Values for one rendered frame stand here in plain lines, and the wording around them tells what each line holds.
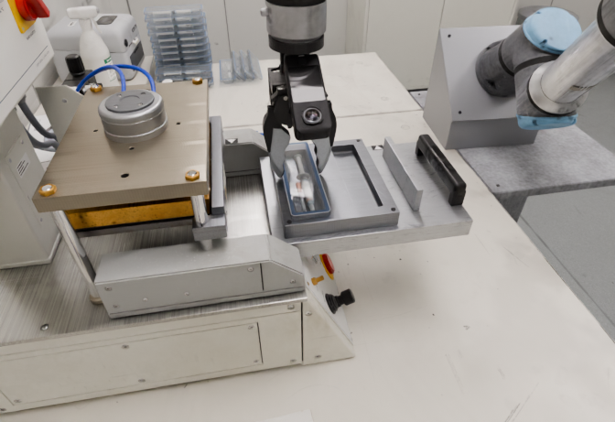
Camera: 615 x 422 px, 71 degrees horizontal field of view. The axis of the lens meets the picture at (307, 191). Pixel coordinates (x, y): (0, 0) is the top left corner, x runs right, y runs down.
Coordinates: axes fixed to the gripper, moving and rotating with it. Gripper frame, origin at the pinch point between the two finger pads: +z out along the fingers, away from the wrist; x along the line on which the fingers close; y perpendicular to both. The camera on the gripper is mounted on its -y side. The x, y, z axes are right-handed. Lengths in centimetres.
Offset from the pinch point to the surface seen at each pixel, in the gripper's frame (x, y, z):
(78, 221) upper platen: 28.6, -10.3, -3.7
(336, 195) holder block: -4.5, -4.8, 1.5
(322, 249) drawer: -1.3, -11.0, 6.0
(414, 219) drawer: -15.3, -9.3, 4.0
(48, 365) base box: 36.6, -17.1, 14.8
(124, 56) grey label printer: 42, 89, 13
